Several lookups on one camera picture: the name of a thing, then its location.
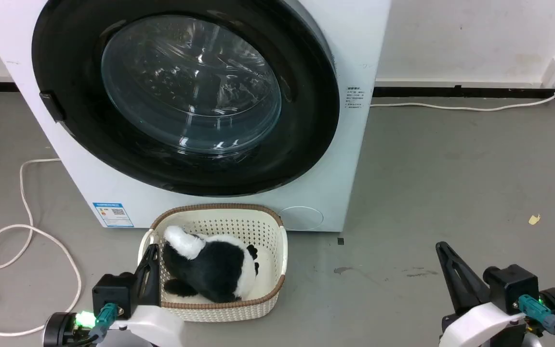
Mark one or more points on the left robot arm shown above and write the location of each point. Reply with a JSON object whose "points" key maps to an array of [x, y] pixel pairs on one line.
{"points": [[60, 330]]}

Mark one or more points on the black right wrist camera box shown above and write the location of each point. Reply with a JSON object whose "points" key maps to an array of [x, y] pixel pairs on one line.
{"points": [[511, 286]]}

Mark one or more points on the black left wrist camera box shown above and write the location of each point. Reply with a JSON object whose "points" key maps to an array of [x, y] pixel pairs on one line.
{"points": [[111, 291]]}

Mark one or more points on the white woven-rim laundry basket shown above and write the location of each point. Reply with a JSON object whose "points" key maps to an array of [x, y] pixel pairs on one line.
{"points": [[270, 241]]}

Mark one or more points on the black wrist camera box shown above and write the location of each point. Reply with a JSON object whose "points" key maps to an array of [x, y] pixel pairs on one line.
{"points": [[111, 291], [511, 286]]}

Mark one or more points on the black round glass washer door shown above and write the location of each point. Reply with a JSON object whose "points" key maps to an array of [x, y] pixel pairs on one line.
{"points": [[89, 130]]}

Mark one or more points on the round white filter cover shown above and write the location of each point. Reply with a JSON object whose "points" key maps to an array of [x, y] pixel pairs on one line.
{"points": [[301, 218]]}

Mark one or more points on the black and white panda plush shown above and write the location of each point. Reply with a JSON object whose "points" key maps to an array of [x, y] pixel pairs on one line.
{"points": [[215, 267]]}

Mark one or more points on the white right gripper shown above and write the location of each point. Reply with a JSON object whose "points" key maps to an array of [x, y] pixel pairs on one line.
{"points": [[482, 325]]}

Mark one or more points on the yellow paper scrap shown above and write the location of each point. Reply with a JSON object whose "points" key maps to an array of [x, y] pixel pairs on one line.
{"points": [[534, 219]]}

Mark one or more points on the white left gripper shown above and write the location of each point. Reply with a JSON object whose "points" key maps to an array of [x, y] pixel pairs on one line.
{"points": [[157, 325]]}

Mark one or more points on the white front-load washing machine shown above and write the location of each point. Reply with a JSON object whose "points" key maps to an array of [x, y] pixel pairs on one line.
{"points": [[335, 159]]}

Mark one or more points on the blue energy label sticker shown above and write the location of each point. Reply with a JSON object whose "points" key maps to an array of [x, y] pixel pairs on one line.
{"points": [[112, 214]]}

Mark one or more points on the small text warning sticker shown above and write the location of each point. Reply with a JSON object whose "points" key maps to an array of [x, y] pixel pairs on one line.
{"points": [[355, 98]]}

